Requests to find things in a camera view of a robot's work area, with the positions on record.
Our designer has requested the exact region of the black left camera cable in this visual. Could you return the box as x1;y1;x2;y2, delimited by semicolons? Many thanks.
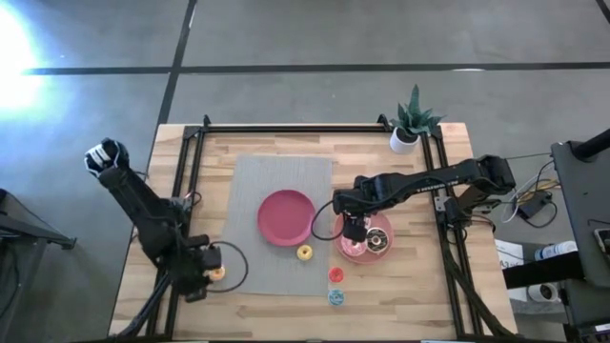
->
208;239;250;293

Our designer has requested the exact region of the green snake plant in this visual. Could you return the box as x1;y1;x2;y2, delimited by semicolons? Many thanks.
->
390;84;447;137

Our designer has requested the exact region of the black camera cable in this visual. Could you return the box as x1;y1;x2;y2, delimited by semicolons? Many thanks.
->
311;199;345;242
208;239;250;293

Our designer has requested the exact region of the chocolate sprinkled donut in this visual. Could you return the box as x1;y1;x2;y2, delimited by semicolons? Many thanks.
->
365;227;390;252

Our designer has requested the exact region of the white plant pot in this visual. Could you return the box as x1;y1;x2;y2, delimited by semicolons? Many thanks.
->
389;127;421;155

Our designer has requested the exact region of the white printed box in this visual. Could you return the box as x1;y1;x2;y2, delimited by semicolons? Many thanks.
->
494;238;526;271

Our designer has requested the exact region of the grey side cart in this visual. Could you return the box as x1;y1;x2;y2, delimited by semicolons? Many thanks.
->
550;127;610;290

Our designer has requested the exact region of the pink frosted donut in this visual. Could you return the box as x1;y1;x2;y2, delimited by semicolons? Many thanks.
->
340;236;368;258

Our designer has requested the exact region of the grey woven placemat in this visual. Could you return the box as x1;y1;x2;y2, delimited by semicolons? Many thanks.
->
219;154;334;297

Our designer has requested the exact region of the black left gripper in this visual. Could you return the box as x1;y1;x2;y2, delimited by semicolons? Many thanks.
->
178;235;224;304

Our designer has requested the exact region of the black metal table frame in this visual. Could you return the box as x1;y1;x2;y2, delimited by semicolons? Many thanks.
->
113;113;519;341

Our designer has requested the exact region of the white bottle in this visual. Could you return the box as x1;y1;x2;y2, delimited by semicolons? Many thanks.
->
533;240;579;262

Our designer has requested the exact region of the black power adapter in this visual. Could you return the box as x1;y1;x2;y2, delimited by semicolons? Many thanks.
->
517;190;555;221

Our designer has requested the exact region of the white tape roll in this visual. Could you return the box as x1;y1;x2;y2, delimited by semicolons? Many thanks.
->
526;282;559;304

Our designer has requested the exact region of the dark side table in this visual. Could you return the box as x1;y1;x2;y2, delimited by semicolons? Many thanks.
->
0;188;78;343

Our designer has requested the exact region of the light pink plate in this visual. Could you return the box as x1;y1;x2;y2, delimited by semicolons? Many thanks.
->
332;211;396;266

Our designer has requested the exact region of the black right camera cable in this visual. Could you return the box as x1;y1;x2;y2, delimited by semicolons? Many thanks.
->
311;199;345;242

